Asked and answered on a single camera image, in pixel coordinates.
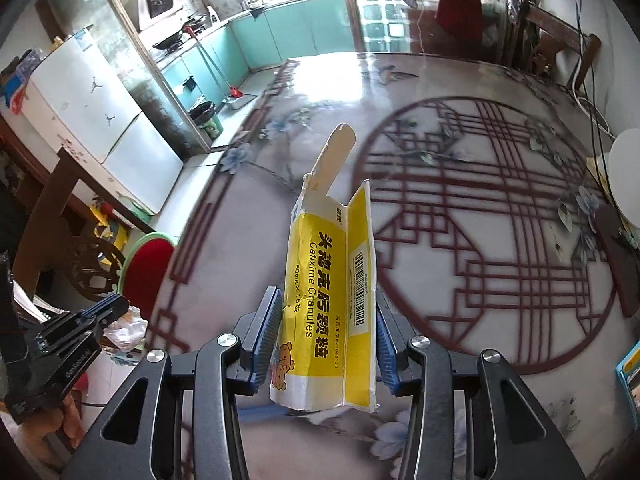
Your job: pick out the dark red phone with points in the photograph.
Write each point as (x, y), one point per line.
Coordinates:
(622, 258)

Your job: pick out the green red trash bin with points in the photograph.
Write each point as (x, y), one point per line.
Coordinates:
(144, 270)

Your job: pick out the dark wooden chair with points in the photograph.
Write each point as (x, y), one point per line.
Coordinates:
(90, 264)

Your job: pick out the yellow white medicine box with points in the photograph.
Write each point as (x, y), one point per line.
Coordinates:
(325, 354)

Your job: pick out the black wok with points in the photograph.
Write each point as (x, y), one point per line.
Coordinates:
(171, 42)

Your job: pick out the teal kitchen cabinets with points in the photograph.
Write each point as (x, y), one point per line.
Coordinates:
(245, 44)

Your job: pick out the red mop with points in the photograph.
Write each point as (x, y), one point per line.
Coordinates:
(234, 93)

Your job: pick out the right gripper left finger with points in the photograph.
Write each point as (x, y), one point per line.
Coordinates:
(183, 404)

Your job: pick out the wooden chair by wall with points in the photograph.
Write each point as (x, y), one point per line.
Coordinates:
(535, 37)

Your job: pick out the floral tablecloth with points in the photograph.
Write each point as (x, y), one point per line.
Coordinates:
(481, 209)

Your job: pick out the person's left hand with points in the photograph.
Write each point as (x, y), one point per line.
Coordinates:
(38, 426)

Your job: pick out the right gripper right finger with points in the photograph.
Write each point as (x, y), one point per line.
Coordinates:
(509, 435)

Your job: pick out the black kitchen trash bin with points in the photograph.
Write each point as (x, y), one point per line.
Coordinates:
(205, 118)

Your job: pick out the white refrigerator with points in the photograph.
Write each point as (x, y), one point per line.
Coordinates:
(76, 102)

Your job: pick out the white paper ball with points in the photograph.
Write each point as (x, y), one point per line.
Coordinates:
(128, 331)

